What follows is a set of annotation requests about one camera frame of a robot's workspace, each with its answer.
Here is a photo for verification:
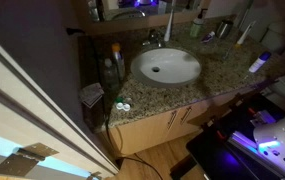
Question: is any white red blue toothpaste tube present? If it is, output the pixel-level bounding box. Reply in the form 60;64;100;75
200;30;217;44

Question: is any metal cup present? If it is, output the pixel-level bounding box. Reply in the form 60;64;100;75
215;19;234;40

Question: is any white contact lens case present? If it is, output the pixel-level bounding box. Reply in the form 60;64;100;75
115;102;132;112

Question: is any white oval sink basin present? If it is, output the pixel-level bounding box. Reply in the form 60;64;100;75
130;47;203;88

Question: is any clear bottle with white cap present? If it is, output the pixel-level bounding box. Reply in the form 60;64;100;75
103;58;120;91

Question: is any clear bottle with orange cap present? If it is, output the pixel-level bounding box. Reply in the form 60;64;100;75
111;42;127;83

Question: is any light wood vanity cabinet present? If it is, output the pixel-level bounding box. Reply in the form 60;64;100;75
107;87;260;158

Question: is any grey folded cloth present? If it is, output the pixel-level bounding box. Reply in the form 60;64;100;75
78;82;105;108

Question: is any chrome faucet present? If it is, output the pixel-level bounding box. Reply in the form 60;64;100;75
141;28;166;48

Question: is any slim white electric toothbrush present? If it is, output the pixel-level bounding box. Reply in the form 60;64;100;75
163;0;177;43

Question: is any wood framed mirror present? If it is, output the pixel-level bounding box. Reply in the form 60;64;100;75
72;0;212;36

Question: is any small metal door hinge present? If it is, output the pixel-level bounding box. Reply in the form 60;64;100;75
86;171;103;180

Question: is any black robot stand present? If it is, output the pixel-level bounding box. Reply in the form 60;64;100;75
169;91;285;180

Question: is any white tube with orange cap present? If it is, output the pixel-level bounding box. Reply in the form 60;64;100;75
235;20;257;47

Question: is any white bottle with blue cap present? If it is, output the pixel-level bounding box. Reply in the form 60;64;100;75
248;51;272;74

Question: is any white panelled door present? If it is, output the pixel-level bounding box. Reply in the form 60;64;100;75
0;26;120;180

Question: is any large metal door hinge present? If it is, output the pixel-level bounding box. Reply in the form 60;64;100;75
0;142;60;178

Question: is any white toilet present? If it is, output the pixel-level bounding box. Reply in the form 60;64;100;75
260;19;285;112

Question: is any metal cabinet handle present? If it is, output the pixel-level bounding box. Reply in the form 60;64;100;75
180;105;193;125
167;110;178;131

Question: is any black power cable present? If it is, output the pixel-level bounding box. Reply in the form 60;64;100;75
104;114;165;180

